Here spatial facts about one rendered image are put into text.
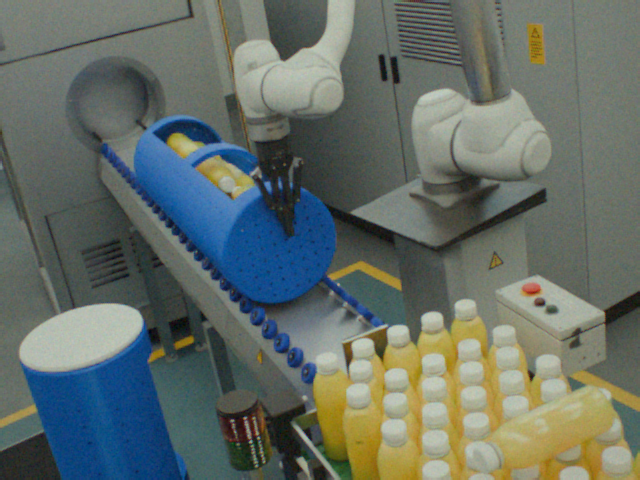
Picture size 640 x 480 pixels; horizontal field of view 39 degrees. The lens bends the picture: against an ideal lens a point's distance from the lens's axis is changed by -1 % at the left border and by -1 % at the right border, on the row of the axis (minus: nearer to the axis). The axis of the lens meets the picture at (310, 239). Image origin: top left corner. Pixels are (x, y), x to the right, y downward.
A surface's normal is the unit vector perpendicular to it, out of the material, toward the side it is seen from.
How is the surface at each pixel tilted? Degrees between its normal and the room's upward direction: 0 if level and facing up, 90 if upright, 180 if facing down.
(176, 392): 0
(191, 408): 0
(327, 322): 0
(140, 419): 90
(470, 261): 90
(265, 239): 90
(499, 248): 90
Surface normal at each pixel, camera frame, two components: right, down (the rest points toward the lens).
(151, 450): 0.77, 0.14
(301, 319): -0.17, -0.90
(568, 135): -0.83, 0.35
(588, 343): 0.40, 0.31
